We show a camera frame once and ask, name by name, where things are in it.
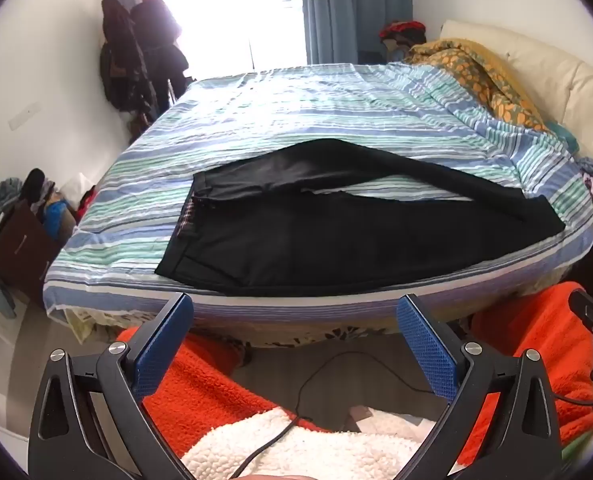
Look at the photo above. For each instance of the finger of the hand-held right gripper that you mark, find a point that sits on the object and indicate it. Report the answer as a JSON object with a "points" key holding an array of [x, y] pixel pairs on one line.
{"points": [[585, 307]]}

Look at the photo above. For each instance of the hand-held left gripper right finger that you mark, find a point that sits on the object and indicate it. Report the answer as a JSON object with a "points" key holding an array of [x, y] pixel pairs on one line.
{"points": [[426, 350]]}

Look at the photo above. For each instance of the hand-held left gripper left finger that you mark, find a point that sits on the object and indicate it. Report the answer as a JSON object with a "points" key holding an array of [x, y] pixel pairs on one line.
{"points": [[159, 355]]}

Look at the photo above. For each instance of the black pants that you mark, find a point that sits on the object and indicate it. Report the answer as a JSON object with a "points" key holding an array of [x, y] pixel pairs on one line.
{"points": [[326, 230]]}

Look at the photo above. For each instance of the orange fleece garment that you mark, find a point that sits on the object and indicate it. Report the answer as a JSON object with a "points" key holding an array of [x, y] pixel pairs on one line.
{"points": [[201, 395]]}

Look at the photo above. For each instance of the patterned bed skirt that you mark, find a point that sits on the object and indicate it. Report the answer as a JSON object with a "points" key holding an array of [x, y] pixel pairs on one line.
{"points": [[326, 336]]}

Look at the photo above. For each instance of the white fleece garment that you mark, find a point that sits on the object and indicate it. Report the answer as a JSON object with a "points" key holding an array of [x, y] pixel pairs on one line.
{"points": [[336, 452]]}

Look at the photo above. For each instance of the blue bag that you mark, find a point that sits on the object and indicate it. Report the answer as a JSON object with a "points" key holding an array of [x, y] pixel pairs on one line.
{"points": [[56, 220]]}

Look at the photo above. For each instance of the brown paper bag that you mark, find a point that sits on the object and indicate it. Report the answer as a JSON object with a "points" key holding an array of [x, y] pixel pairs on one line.
{"points": [[21, 250]]}

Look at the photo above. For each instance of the teal pillow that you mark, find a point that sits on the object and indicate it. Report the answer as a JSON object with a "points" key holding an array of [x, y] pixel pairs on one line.
{"points": [[564, 135]]}

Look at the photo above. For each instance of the cream padded headboard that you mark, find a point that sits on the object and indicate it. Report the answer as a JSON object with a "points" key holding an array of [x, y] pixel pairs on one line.
{"points": [[576, 90]]}

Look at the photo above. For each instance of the mixed clothes pile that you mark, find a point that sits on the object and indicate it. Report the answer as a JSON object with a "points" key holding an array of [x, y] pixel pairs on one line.
{"points": [[6, 195]]}

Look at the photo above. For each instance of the orange floral quilt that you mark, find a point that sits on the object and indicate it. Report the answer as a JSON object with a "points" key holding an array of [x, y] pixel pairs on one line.
{"points": [[481, 77]]}

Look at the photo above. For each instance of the striped bed sheet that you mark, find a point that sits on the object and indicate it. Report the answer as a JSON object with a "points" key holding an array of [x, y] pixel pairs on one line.
{"points": [[301, 105]]}

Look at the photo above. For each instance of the black hooded coat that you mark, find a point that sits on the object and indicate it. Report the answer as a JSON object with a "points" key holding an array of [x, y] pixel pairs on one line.
{"points": [[119, 55]]}

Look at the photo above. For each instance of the red and black clothes pile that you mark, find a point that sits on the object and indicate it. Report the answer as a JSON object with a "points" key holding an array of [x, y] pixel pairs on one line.
{"points": [[401, 37]]}

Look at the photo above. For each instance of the bright window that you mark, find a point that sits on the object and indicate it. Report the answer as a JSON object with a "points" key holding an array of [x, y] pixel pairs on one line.
{"points": [[226, 15]]}

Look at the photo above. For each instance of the wide blue curtain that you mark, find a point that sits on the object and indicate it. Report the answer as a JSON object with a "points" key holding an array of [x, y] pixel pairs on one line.
{"points": [[356, 10]]}

